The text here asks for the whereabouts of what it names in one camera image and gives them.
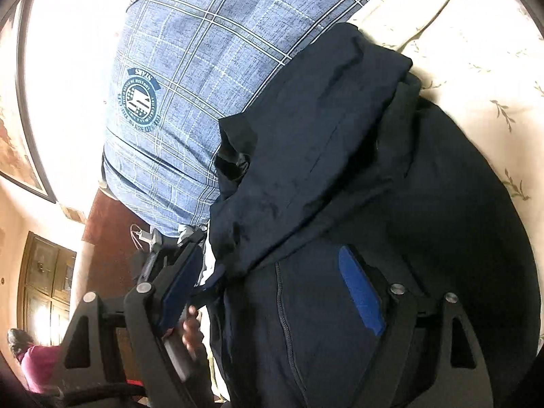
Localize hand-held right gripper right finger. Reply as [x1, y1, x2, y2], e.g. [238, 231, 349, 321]
[338, 244, 496, 408]

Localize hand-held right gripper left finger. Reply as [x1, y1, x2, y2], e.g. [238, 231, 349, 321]
[49, 242, 205, 408]

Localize dark navy garment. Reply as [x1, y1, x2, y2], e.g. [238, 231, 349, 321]
[206, 23, 541, 408]

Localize person's left hand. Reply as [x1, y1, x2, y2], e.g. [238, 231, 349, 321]
[181, 305, 204, 360]

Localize wooden cabinet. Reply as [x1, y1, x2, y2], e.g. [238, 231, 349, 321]
[19, 232, 78, 349]

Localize blue plaid pillow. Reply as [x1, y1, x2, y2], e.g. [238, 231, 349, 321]
[101, 0, 416, 239]

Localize cream floral bedsheet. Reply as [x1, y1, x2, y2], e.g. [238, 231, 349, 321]
[347, 0, 544, 351]

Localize white cable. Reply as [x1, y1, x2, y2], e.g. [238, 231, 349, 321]
[130, 223, 154, 249]

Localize framed wall picture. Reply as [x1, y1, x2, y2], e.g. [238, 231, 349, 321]
[0, 0, 58, 205]

